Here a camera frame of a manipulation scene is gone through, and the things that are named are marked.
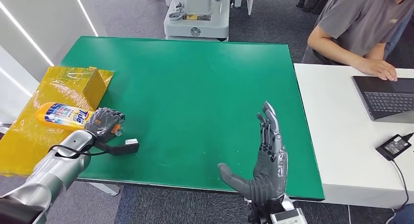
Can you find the dark grey laptop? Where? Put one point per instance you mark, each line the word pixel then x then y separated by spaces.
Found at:
pixel 388 101

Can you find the white table foot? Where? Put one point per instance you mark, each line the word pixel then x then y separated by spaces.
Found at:
pixel 108 189

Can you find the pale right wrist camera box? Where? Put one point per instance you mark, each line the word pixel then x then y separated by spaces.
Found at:
pixel 288 217

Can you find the grey white machine stand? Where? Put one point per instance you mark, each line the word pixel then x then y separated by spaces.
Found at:
pixel 195 23

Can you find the orange detergent bottle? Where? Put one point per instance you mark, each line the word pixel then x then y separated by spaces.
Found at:
pixel 61 116

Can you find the yellow taped cardboard box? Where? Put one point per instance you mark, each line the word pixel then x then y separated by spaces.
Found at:
pixel 26 145

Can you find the white wall light strip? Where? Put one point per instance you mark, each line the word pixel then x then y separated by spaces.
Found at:
pixel 84 14
pixel 16 82
pixel 27 33

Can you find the blue chair back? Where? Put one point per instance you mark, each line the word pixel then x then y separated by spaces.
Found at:
pixel 399 31

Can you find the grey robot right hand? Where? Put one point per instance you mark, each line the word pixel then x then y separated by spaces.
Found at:
pixel 270 174

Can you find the black power adapter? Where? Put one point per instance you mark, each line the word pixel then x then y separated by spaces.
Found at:
pixel 393 147

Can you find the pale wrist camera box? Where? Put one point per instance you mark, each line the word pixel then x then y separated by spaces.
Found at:
pixel 124 148
pixel 288 217

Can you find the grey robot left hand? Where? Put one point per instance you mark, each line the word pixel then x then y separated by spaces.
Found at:
pixel 103 124

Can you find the person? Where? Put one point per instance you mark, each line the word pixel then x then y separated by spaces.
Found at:
pixel 355 19

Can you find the black chair base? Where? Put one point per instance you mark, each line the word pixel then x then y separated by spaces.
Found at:
pixel 313 2

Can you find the white frame leg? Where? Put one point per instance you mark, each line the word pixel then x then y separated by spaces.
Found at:
pixel 249 2

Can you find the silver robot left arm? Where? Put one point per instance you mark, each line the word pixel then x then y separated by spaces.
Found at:
pixel 55 170

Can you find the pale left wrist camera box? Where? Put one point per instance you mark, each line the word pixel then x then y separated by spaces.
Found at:
pixel 124 148

